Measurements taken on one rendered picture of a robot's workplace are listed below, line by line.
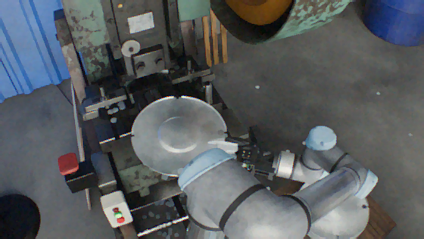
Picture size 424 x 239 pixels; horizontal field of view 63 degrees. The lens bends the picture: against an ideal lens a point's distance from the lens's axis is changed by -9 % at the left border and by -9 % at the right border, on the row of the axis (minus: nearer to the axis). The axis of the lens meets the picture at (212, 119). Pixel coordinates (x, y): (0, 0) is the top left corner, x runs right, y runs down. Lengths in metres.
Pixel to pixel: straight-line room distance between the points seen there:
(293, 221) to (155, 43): 0.69
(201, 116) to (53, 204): 1.13
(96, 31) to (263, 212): 0.64
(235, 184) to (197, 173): 0.08
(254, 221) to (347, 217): 0.87
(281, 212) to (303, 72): 1.97
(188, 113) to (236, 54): 1.53
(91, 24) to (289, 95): 1.62
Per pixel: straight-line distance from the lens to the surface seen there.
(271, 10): 1.05
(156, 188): 1.59
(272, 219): 0.66
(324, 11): 0.97
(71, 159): 1.18
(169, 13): 1.06
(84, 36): 1.02
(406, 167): 2.24
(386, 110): 2.49
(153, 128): 1.15
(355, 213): 1.51
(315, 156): 1.01
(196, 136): 1.13
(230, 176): 0.68
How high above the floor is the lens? 1.65
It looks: 48 degrees down
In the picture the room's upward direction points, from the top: 2 degrees counter-clockwise
